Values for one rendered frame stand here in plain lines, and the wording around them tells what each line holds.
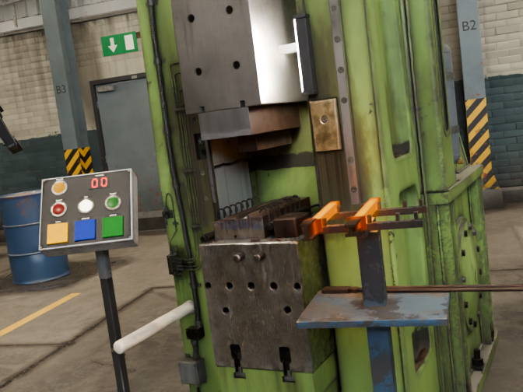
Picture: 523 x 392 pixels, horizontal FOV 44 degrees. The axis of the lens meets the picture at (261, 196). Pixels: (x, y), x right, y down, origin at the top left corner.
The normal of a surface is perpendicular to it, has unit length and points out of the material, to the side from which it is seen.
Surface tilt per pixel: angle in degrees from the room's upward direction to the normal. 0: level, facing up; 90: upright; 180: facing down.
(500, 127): 91
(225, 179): 90
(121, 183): 60
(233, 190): 90
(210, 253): 90
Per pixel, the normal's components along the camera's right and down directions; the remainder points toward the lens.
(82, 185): -0.09, -0.39
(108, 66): -0.27, 0.14
